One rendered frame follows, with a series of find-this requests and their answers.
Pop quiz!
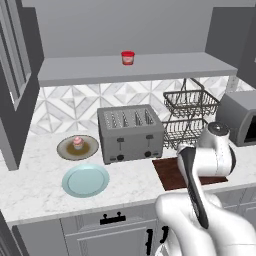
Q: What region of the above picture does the dark brown cutting board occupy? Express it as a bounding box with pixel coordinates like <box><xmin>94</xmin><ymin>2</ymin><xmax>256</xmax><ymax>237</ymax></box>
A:
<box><xmin>151</xmin><ymin>156</ymin><xmax>230</xmax><ymax>192</ymax></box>

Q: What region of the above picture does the grey cabinet shelf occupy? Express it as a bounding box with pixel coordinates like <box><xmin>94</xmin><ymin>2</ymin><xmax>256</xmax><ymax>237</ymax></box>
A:
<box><xmin>37</xmin><ymin>51</ymin><xmax>239</xmax><ymax>88</ymax></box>

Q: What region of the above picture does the red jam jar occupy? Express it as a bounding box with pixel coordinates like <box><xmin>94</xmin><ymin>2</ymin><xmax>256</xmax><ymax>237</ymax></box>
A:
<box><xmin>120</xmin><ymin>50</ymin><xmax>136</xmax><ymax>66</ymax></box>

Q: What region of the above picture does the dark grey open cabinet door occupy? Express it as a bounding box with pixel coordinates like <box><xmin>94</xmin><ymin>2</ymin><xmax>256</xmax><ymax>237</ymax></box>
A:
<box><xmin>0</xmin><ymin>0</ymin><xmax>45</xmax><ymax>172</ymax></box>

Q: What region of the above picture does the grey four-slot toaster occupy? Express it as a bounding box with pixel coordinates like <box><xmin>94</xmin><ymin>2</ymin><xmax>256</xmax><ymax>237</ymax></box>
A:
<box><xmin>96</xmin><ymin>104</ymin><xmax>166</xmax><ymax>166</ymax></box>

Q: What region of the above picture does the pink cupcake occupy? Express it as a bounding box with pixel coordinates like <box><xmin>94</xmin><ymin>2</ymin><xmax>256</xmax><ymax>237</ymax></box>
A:
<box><xmin>72</xmin><ymin>135</ymin><xmax>85</xmax><ymax>151</ymax></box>

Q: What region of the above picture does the grey-brown plate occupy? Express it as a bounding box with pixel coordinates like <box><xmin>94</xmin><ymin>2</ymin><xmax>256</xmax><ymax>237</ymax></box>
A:
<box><xmin>56</xmin><ymin>134</ymin><xmax>100</xmax><ymax>162</ymax></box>

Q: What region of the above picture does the light blue plate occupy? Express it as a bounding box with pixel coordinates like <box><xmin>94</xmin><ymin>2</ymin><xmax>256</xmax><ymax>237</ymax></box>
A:
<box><xmin>61</xmin><ymin>162</ymin><xmax>111</xmax><ymax>199</ymax></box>

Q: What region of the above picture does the grey drawer front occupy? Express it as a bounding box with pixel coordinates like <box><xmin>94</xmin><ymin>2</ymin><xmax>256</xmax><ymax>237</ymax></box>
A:
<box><xmin>59</xmin><ymin>205</ymin><xmax>158</xmax><ymax>237</ymax></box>

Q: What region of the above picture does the grey toaster oven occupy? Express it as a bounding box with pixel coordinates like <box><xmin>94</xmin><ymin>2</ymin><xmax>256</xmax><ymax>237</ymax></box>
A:
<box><xmin>215</xmin><ymin>90</ymin><xmax>256</xmax><ymax>148</ymax></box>

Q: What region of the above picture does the grey cupboard door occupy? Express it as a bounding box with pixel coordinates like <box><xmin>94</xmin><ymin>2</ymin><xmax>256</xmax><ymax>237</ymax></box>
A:
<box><xmin>64</xmin><ymin>219</ymin><xmax>158</xmax><ymax>256</ymax></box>
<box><xmin>213</xmin><ymin>187</ymin><xmax>256</xmax><ymax>222</ymax></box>

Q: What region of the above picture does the dark two-tier wire stand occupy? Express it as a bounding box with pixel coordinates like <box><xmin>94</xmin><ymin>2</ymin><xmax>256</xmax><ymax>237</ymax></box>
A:
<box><xmin>161</xmin><ymin>77</ymin><xmax>221</xmax><ymax>151</ymax></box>

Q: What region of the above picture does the black drawer handle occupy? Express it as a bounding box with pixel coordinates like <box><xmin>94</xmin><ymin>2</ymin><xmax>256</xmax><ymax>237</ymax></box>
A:
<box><xmin>99</xmin><ymin>212</ymin><xmax>127</xmax><ymax>226</ymax></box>

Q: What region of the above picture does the black cupboard door handle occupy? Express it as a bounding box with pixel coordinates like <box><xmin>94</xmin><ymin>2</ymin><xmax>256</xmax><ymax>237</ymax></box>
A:
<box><xmin>145</xmin><ymin>228</ymin><xmax>154</xmax><ymax>256</ymax></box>
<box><xmin>158</xmin><ymin>225</ymin><xmax>170</xmax><ymax>245</ymax></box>

